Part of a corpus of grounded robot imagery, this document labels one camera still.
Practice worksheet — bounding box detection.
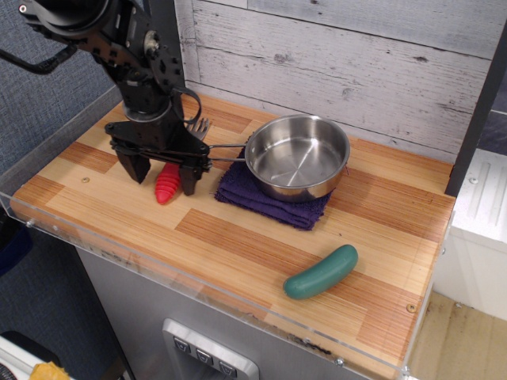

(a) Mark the black braided cable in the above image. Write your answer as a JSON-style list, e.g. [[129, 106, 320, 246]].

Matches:
[[0, 45, 78, 76]]

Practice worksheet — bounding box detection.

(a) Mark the dark grey left post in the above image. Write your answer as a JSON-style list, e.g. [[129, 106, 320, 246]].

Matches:
[[139, 0, 185, 92]]

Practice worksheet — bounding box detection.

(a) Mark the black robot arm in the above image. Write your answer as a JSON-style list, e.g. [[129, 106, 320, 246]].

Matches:
[[18, 1, 211, 196]]

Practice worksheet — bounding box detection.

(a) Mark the silver button panel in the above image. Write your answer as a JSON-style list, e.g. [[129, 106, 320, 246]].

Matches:
[[162, 318, 260, 379]]

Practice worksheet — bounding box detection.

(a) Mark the red-handled grey fork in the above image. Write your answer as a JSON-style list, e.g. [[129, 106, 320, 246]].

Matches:
[[154, 118, 210, 205]]

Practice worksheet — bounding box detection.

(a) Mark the dark grey right post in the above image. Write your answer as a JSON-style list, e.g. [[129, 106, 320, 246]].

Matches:
[[444, 22, 506, 197]]

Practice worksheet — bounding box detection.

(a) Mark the white cabinet at right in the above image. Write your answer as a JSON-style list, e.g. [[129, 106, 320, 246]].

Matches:
[[433, 149, 506, 320]]

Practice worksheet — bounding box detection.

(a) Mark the green toy cucumber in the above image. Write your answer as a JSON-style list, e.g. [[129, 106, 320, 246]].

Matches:
[[283, 245, 359, 300]]

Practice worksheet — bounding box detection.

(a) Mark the silver toy appliance cabinet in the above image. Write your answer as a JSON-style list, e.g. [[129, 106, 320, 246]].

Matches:
[[78, 249, 400, 379]]

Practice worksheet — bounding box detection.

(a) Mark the purple folded cloth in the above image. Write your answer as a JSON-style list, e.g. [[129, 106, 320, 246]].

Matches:
[[213, 134, 333, 233]]

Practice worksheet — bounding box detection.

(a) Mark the dark grey post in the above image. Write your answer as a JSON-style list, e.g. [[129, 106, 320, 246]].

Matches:
[[139, 0, 185, 92], [444, 22, 506, 197]]

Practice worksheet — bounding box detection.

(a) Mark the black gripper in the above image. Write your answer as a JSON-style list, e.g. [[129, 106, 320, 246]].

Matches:
[[105, 100, 212, 196]]

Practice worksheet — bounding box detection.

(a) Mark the stainless steel pot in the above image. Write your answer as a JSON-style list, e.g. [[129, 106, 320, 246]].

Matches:
[[210, 114, 351, 203]]

